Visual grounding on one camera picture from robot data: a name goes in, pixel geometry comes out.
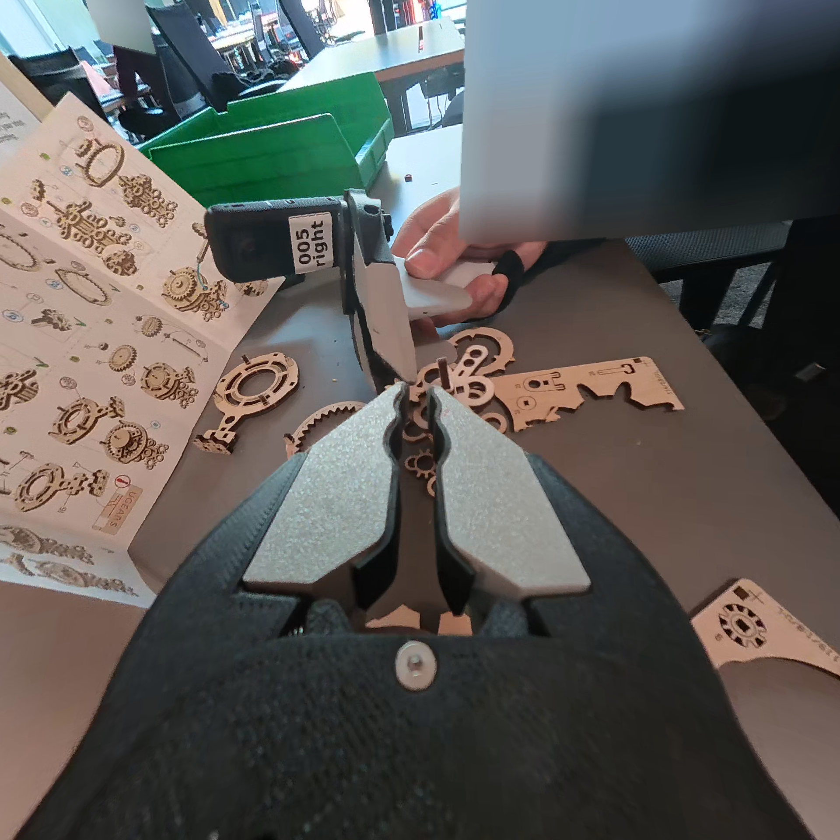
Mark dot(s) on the black mesh office chair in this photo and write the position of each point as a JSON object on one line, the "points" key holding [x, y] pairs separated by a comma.
{"points": [[709, 253]]}

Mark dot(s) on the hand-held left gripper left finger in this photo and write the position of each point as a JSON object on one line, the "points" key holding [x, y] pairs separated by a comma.
{"points": [[321, 512]]}

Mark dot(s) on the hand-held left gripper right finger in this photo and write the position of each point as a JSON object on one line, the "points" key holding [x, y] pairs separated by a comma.
{"points": [[505, 518]]}

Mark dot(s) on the long wooden parts sheet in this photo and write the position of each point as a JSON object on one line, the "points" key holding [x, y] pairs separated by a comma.
{"points": [[590, 394]]}

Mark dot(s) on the wooden gear axle assembly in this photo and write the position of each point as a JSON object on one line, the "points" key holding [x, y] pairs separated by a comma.
{"points": [[469, 387]]}

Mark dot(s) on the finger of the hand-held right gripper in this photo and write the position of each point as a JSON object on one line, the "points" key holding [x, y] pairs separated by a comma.
{"points": [[387, 315]]}

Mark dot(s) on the white printed paper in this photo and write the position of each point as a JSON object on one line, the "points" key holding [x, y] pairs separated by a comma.
{"points": [[16, 115]]}

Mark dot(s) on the white office table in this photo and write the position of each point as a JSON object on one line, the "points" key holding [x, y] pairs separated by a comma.
{"points": [[394, 52]]}

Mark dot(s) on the person's right hand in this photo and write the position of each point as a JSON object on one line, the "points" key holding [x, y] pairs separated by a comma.
{"points": [[433, 229]]}

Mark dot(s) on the printed assembly instruction sheet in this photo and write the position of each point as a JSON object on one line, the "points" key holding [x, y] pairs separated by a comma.
{"points": [[98, 295]]}

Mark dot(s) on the triangular wooden parts sheet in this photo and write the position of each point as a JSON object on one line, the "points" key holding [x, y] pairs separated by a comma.
{"points": [[787, 630]]}

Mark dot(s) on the round wooden frame with stem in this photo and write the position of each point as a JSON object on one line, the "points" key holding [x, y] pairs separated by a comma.
{"points": [[220, 436]]}

